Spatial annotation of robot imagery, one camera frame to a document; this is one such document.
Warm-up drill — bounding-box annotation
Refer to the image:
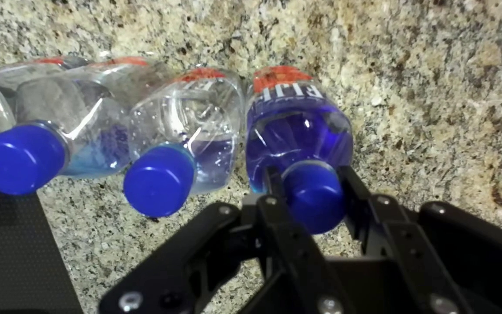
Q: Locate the black perforated panel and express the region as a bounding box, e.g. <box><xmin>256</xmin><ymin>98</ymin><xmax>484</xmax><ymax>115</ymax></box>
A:
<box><xmin>0</xmin><ymin>194</ymin><xmax>81</xmax><ymax>314</ymax></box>

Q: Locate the Fiji water bottle red label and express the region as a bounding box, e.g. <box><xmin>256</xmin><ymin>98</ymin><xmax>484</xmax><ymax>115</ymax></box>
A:
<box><xmin>245</xmin><ymin>65</ymin><xmax>353</xmax><ymax>234</ymax></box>

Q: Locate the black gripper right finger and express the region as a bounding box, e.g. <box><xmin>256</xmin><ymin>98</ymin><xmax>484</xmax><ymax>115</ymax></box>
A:
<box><xmin>338</xmin><ymin>166</ymin><xmax>502</xmax><ymax>314</ymax></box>

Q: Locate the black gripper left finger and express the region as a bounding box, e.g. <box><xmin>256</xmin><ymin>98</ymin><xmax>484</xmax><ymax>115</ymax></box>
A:
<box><xmin>97</xmin><ymin>168</ymin><xmax>345</xmax><ymax>314</ymax></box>

